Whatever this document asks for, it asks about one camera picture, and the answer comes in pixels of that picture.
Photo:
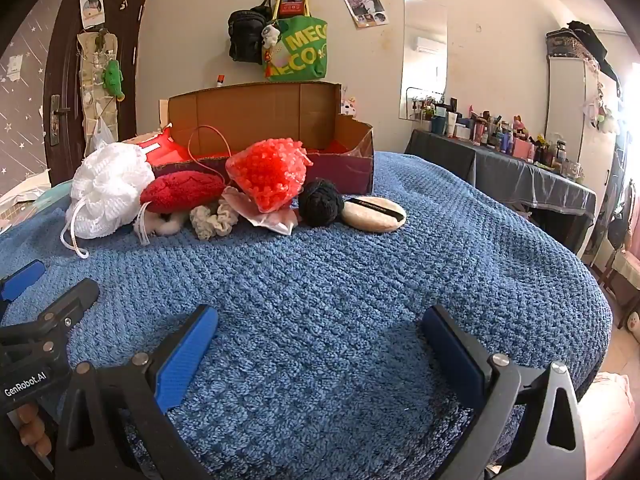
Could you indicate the sheer white organza pouch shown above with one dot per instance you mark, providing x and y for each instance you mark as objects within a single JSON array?
[{"x": 272, "y": 221}]

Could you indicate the wall mirror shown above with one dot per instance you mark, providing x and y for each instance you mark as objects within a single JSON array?
[{"x": 425, "y": 70}]

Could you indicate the white fluffy scrunchie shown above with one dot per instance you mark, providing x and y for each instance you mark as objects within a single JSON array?
[{"x": 167, "y": 225}]

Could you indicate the red plush sponge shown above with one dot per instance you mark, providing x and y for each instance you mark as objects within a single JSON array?
[{"x": 180, "y": 190}]

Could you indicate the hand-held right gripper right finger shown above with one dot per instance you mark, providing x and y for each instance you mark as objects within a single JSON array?
[{"x": 452, "y": 355}]

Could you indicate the photo collage poster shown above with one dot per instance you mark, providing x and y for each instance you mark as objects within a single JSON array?
[{"x": 365, "y": 7}]

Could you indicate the table with grey cloth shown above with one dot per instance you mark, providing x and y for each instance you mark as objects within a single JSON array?
[{"x": 500, "y": 170}]

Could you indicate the beige powder puff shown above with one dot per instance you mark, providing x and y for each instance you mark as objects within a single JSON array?
[{"x": 372, "y": 215}]

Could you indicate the row of cosmetic bottles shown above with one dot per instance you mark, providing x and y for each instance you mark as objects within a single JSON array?
[{"x": 500, "y": 135}]

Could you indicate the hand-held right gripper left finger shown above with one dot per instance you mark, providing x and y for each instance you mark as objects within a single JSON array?
[{"x": 185, "y": 360}]

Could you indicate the black bag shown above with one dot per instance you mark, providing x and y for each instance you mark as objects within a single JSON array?
[{"x": 245, "y": 30}]

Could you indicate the green tote bag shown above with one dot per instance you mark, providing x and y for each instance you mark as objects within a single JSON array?
[{"x": 300, "y": 50}]

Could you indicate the blue knitted blanket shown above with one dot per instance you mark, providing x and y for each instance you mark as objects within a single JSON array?
[{"x": 325, "y": 285}]

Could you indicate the pink pillow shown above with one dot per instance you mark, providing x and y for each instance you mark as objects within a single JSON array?
[{"x": 610, "y": 425}]

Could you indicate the green plush toy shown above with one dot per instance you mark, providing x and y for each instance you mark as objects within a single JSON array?
[{"x": 112, "y": 77}]

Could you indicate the white wardrobe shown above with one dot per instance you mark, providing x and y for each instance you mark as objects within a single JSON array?
[{"x": 565, "y": 105}]

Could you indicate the pink plush toy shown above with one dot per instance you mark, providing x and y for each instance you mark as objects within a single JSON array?
[{"x": 347, "y": 106}]

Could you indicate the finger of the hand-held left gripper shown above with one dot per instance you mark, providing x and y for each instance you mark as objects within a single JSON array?
[
  {"x": 20, "y": 280},
  {"x": 70, "y": 302}
]

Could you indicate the black yarn ball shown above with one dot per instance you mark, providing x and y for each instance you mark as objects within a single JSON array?
[{"x": 320, "y": 205}]

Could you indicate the red framed picture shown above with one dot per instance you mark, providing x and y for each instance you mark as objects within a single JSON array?
[{"x": 291, "y": 2}]

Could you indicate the person's left hand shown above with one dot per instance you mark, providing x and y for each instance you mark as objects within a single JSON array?
[{"x": 32, "y": 430}]

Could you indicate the beige hanging door organizer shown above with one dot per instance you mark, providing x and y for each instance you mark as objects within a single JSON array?
[{"x": 92, "y": 110}]

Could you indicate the cardboard box with red lining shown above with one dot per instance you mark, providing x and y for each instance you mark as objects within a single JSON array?
[{"x": 260, "y": 110}]

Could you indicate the red mesh bath pouf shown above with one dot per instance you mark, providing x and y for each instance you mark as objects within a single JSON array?
[{"x": 265, "y": 170}]

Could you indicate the wooden chair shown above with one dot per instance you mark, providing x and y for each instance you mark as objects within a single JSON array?
[{"x": 622, "y": 270}]

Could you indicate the white plastic bag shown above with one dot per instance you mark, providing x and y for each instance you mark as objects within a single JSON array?
[{"x": 100, "y": 140}]

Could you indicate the beige crochet scrunchie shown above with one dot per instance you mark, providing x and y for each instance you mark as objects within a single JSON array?
[{"x": 215, "y": 222}]

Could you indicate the white mesh bath pouf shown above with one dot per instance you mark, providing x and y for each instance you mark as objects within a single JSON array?
[{"x": 110, "y": 185}]

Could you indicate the dark patterned storage bag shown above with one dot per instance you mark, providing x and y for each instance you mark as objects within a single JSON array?
[{"x": 570, "y": 40}]

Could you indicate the paper photo sheet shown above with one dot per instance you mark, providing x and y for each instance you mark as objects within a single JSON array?
[{"x": 92, "y": 9}]

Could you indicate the dark brown door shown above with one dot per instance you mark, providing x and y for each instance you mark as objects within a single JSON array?
[{"x": 60, "y": 60}]

